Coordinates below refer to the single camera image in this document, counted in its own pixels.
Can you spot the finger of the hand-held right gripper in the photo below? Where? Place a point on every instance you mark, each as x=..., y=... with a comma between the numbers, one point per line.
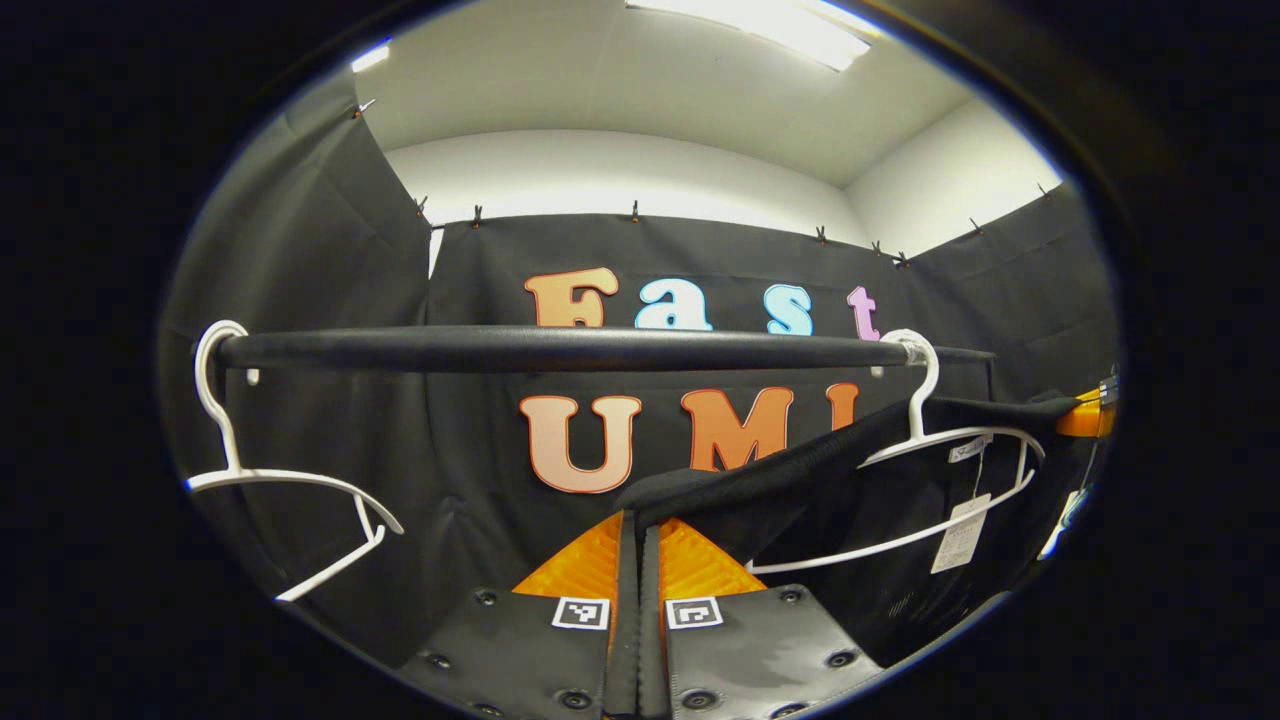
x=1085, y=415

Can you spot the black backdrop cloth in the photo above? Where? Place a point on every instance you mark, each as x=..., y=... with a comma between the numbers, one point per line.
x=470, y=300

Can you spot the large ceiling light panel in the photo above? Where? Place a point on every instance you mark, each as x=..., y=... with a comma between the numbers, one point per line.
x=780, y=25

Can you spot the white plastic hanger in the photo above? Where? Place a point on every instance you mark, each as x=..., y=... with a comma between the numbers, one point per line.
x=215, y=400
x=925, y=385

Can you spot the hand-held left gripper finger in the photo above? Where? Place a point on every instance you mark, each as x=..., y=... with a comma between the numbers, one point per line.
x=650, y=620
x=625, y=620

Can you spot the black clothes rack rail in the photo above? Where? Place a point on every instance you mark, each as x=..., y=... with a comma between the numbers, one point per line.
x=560, y=349

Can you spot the row of backdrop clips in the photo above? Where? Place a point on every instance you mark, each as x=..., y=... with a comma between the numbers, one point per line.
x=634, y=210

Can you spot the black knit garment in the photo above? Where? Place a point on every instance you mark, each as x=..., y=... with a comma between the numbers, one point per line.
x=800, y=470

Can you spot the small ceiling light panel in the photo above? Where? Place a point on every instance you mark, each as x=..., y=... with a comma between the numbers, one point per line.
x=371, y=57

